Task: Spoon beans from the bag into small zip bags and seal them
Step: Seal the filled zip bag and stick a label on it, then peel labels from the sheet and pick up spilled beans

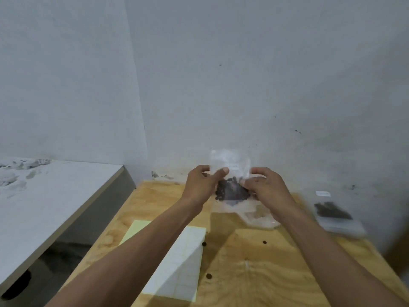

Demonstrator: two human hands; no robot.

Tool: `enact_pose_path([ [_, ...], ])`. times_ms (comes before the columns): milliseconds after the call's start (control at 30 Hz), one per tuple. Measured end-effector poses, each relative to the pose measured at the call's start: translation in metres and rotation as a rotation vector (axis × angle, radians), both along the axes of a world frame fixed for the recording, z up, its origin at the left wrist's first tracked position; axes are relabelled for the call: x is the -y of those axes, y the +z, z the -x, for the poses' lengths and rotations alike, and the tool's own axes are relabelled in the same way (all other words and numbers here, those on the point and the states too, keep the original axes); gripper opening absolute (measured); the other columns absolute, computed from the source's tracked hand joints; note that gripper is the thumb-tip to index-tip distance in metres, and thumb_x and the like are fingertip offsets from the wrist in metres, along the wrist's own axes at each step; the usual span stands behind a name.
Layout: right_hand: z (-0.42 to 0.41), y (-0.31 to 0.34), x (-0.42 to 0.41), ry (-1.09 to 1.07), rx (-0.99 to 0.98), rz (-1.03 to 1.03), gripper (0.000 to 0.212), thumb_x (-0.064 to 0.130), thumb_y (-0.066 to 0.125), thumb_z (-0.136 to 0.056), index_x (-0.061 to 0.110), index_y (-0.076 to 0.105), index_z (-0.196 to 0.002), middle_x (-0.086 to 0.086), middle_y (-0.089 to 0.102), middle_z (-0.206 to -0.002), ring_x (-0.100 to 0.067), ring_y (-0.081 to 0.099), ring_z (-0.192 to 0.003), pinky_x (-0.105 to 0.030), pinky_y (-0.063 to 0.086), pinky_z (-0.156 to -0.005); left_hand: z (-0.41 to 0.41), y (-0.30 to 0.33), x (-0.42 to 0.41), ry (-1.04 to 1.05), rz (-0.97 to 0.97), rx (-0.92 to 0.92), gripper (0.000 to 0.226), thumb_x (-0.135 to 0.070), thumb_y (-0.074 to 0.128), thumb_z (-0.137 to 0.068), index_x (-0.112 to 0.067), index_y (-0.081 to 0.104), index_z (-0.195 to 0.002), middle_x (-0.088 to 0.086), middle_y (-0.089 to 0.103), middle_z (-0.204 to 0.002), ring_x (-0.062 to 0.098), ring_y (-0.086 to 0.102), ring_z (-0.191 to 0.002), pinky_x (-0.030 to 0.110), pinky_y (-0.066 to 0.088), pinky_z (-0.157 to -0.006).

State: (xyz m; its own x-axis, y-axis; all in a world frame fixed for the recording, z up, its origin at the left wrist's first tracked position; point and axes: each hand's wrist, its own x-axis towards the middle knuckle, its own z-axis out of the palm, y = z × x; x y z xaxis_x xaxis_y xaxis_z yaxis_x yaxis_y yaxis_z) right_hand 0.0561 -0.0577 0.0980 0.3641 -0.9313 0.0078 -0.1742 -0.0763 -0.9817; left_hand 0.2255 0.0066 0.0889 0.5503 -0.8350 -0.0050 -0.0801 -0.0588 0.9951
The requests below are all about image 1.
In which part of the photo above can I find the person's left hand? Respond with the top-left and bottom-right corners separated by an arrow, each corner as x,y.
181,165 -> 229,208

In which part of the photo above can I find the person's right forearm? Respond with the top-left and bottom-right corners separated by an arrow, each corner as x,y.
271,203 -> 409,307

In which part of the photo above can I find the white counter slab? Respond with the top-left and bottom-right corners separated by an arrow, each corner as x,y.
0,157 -> 137,296

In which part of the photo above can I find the person's right hand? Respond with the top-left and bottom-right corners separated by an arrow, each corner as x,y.
240,167 -> 297,220

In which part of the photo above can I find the person's left forearm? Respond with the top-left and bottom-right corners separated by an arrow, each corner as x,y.
45,197 -> 205,307

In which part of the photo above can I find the clear plastic zip bag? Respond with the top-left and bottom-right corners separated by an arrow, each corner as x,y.
210,149 -> 257,213

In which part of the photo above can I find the pile of black beads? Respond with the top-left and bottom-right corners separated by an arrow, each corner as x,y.
215,177 -> 251,201

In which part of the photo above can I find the empty clear plastic bag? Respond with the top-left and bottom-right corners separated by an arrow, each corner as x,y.
244,201 -> 281,229

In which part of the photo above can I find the white sticker sheet yellow backing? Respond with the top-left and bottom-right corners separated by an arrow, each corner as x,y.
119,220 -> 207,301

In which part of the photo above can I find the clear bag with dark contents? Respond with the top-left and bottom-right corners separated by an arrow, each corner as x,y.
306,188 -> 368,237

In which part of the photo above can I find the white plaster debris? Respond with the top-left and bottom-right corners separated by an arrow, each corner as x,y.
0,158 -> 52,190

